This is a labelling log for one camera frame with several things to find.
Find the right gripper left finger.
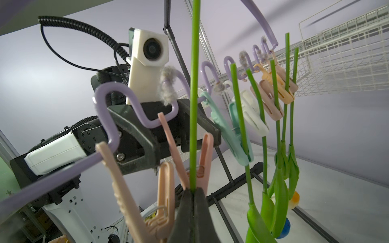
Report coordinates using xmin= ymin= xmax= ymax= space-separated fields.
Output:
xmin=167 ymin=189 xmax=193 ymax=243

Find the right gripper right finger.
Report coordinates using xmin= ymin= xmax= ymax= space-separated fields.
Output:
xmin=193 ymin=187 xmax=220 ymax=243

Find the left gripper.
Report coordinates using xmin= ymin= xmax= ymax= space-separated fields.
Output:
xmin=103 ymin=98 xmax=222 ymax=175

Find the lilac clip hanger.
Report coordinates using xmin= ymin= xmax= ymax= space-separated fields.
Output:
xmin=0 ymin=0 xmax=300 ymax=243

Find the blue tulip group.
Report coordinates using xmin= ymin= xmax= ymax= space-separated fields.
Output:
xmin=230 ymin=63 xmax=277 ymax=243
xmin=269 ymin=121 xmax=290 ymax=239

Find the white tulip group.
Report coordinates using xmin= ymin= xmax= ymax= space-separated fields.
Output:
xmin=189 ymin=0 xmax=201 ymax=192
xmin=288 ymin=47 xmax=300 ymax=210

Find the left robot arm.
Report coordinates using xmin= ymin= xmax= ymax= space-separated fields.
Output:
xmin=10 ymin=16 xmax=171 ymax=243

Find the black clothes rack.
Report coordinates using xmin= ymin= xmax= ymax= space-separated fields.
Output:
xmin=163 ymin=0 xmax=339 ymax=243

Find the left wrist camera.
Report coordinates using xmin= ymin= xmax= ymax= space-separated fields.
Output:
xmin=126 ymin=28 xmax=169 ymax=103

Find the white wire wall basket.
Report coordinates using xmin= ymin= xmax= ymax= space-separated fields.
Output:
xmin=290 ymin=1 xmax=389 ymax=97

